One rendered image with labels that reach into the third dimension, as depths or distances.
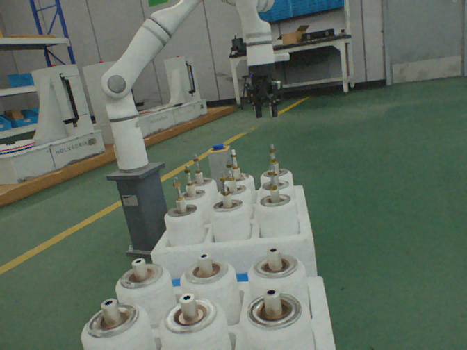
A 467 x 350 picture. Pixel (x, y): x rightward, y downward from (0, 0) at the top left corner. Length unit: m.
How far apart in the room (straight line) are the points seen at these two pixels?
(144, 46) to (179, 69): 3.41
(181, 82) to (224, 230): 3.83
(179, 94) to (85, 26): 3.96
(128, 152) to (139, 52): 0.32
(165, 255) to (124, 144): 0.47
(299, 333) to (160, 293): 0.26
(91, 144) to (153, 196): 1.95
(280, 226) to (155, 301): 0.36
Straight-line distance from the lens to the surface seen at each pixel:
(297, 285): 0.63
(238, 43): 5.52
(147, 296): 0.67
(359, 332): 0.91
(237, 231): 0.92
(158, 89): 7.27
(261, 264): 0.65
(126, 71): 1.25
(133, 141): 1.27
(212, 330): 0.55
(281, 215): 0.89
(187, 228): 0.94
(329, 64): 6.01
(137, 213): 1.31
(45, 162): 2.93
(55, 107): 3.25
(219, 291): 0.64
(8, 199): 2.68
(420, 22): 5.90
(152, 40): 1.27
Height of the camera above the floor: 0.58
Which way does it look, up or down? 16 degrees down
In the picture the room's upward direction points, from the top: 9 degrees counter-clockwise
